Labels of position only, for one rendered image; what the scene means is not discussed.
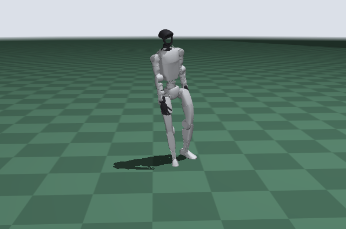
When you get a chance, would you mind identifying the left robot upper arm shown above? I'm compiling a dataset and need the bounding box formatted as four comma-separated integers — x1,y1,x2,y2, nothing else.
177,48,186,73

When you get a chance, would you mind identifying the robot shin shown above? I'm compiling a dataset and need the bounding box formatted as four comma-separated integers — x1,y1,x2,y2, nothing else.
182,124,194,152
167,131,176,160

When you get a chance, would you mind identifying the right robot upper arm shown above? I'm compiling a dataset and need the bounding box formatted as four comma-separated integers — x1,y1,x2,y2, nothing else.
150,53,163,82

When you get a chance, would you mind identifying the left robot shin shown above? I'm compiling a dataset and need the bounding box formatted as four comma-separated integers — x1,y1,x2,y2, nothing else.
182,124,194,152

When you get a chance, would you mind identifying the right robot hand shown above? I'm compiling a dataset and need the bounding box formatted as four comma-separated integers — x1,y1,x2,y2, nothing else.
159,96,172,115

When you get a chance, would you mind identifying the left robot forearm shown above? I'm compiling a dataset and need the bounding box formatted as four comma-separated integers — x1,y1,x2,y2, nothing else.
179,71,188,88

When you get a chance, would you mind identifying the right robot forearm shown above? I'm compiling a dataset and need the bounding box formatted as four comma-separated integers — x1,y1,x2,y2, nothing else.
155,76,164,102

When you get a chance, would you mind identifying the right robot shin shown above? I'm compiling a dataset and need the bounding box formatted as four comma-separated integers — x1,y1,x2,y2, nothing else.
167,131,176,160

